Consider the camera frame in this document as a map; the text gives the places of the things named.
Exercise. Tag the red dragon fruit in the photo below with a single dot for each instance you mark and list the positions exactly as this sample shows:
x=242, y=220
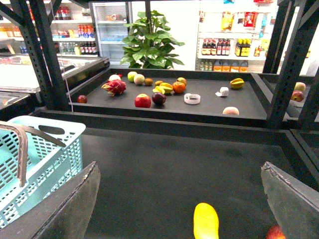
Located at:
x=115, y=87

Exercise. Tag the green potted plant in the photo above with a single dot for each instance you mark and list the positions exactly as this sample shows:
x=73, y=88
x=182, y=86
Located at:
x=149, y=43

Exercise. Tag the small orange fruit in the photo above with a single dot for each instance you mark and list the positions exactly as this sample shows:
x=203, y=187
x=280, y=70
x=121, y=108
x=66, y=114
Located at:
x=158, y=83

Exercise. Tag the glass door refrigerator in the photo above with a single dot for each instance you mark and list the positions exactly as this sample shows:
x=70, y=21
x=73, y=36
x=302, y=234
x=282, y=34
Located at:
x=110, y=18

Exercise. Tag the fruits on right shelf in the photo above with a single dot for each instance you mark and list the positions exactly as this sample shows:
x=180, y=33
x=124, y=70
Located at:
x=298, y=92

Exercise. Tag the red yellow apple back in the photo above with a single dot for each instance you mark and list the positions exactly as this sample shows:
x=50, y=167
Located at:
x=182, y=80

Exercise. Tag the yellow starfruit centre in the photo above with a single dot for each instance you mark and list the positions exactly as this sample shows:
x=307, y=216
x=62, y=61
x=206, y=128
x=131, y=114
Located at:
x=164, y=88

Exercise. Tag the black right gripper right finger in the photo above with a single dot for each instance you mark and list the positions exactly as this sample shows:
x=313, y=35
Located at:
x=294, y=204

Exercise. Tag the pale green round fruit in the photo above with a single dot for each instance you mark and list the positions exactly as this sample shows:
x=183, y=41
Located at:
x=139, y=79

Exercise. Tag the orange persimmon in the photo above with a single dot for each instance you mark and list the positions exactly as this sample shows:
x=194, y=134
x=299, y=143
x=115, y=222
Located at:
x=178, y=87

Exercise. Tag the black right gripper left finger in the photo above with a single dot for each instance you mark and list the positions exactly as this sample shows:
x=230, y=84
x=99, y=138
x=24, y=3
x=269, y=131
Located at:
x=65, y=214

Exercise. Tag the yellow starfruit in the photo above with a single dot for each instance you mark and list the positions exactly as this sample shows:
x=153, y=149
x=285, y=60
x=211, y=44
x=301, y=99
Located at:
x=237, y=83
x=164, y=88

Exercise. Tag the light blue plastic basket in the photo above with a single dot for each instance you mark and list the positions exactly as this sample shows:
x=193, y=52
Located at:
x=48, y=165

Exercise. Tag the pale peach front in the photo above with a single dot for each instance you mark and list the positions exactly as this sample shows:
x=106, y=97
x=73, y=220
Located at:
x=231, y=111

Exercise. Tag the brown kiwi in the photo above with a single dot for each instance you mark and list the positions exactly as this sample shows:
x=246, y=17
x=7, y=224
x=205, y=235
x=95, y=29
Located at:
x=148, y=82

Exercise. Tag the dark purple plum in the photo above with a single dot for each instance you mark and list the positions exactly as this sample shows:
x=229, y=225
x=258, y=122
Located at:
x=158, y=98

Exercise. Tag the large red apple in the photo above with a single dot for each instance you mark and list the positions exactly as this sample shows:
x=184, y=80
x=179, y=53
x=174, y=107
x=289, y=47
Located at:
x=143, y=101

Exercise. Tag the clear tape roll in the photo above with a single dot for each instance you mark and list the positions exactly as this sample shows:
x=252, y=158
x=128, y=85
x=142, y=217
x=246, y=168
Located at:
x=192, y=99

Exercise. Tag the yellow starfruit right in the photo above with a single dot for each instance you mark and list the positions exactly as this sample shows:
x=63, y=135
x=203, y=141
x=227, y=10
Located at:
x=237, y=83

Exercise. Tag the green apple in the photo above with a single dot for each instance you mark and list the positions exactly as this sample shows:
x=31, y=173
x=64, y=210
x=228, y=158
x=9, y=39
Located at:
x=131, y=76

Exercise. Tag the red apple near mango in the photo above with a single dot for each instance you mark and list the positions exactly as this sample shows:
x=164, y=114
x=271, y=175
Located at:
x=275, y=232

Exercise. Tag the white pink fruit back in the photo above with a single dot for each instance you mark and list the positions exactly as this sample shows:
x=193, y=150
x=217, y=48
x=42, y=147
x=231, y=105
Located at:
x=115, y=77

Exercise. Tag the small red apple left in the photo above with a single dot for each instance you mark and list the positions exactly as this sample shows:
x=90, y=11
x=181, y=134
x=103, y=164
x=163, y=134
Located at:
x=82, y=99

